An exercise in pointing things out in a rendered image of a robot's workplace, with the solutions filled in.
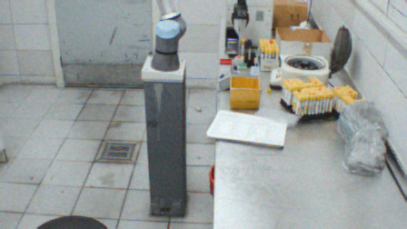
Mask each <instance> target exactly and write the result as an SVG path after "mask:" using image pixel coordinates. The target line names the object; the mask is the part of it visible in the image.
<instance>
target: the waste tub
mask: <svg viewBox="0 0 407 229"><path fill-rule="evenodd" d="M260 94H261V83H260V78H254V77H233V76H230V109H259V104H260Z"/></svg>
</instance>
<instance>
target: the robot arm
mask: <svg viewBox="0 0 407 229"><path fill-rule="evenodd" d="M156 3H157V5H158V9H159V11H160V13H161V17H160V18H159V20H160V22H159V23H158V24H157V25H156V28H155V43H154V56H153V57H152V61H151V67H152V68H153V69H154V70H155V71H160V72H166V73H168V72H173V71H176V70H178V69H179V68H180V61H179V58H178V54H177V52H178V43H179V40H180V39H181V37H183V36H184V34H185V33H186V22H185V20H184V19H183V18H182V16H181V13H180V12H179V11H177V10H176V8H175V6H174V0H156ZM247 11H248V9H247V4H246V1H244V0H238V1H237V4H234V5H233V13H232V16H231V21H232V23H233V28H234V30H235V31H236V33H237V34H238V35H239V31H238V29H239V26H238V25H239V20H238V19H243V20H241V25H242V26H241V35H242V34H243V32H244V31H245V28H246V26H248V23H249V21H250V16H249V15H250V14H247Z"/></svg>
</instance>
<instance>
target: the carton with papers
mask: <svg viewBox="0 0 407 229"><path fill-rule="evenodd" d="M275 37H276V44H277V46H278V49H279V59H280V55H309V56H323V57H324V59H326V60H327V61H328V62H329V60H330V52H331V48H332V41H331V40H329V36H328V35H327V34H326V32H325V31H324V30H318V29H313V30H308V29H304V28H300V29H298V28H296V29H295V30H294V31H293V30H292V29H291V28H277V27H276V33H275Z"/></svg>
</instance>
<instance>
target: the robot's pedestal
mask: <svg viewBox="0 0 407 229"><path fill-rule="evenodd" d="M144 109H145V121H146V134H147V160H148V173H149V185H150V198H151V210H152V215H156V216H178V217H184V213H185V207H186V113H185V71H184V77H183V80H148V79H144Z"/></svg>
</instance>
